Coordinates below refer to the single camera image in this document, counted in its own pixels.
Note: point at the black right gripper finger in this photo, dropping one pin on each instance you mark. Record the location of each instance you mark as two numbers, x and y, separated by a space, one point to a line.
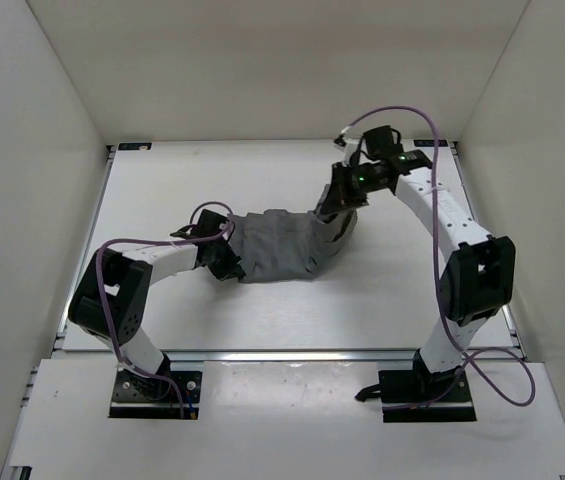
337 184
334 204

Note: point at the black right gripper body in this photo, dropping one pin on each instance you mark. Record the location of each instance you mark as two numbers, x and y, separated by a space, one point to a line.
362 180

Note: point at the dark label sticker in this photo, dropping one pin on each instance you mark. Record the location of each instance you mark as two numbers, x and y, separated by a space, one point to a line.
134 146
429 143

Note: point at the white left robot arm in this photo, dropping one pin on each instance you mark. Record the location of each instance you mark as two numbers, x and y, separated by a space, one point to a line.
110 300

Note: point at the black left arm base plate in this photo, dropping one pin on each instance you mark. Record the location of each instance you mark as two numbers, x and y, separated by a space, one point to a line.
135 397

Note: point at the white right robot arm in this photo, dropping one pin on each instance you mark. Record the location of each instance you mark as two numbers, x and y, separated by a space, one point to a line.
477 277

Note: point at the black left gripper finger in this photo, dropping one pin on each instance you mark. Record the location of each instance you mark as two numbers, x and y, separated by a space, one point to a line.
232 260
230 272

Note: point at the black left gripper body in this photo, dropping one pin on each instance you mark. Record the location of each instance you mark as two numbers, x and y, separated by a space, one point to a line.
220 259

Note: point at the dark label sticker left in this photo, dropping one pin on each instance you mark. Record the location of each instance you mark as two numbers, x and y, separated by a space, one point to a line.
134 146

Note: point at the dark label sticker right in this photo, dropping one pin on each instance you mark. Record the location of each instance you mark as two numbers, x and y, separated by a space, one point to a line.
429 143

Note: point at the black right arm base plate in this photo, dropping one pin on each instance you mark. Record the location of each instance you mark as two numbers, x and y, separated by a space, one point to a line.
412 394

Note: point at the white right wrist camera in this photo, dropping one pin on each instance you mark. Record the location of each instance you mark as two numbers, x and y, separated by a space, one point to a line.
348 147

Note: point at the grey pleated skirt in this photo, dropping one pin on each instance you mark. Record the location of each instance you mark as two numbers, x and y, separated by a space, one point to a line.
278 245

